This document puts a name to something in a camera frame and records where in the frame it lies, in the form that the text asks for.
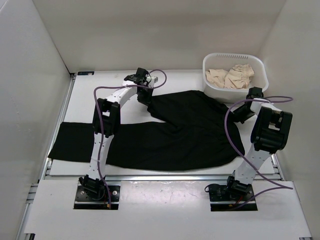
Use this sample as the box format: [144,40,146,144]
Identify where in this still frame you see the beige trousers in basket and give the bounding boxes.
[205,64,255,90]

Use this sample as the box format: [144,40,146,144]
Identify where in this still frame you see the aluminium left frame rail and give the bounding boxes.
[15,73,77,240]

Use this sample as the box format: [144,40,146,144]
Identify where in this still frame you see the black trousers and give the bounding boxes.
[47,90,246,172]

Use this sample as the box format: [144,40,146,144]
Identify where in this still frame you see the black corner label sticker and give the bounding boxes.
[77,71,95,76]

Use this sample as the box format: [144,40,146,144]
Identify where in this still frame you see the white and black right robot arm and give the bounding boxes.
[224,87,293,200]

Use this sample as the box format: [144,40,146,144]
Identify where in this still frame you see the white plastic laundry basket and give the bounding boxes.
[202,52,269,103]

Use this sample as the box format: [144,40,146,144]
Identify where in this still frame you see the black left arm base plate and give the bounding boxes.
[73,182,121,210]

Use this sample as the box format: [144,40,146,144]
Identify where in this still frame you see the aluminium front frame rail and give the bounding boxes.
[44,173,281,182]

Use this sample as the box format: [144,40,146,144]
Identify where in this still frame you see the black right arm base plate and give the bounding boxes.
[204,183,258,212]

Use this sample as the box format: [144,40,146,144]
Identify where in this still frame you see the white front cover board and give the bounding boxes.
[24,180,311,240]

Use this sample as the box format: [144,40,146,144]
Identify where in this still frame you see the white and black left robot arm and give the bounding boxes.
[79,67,158,208]

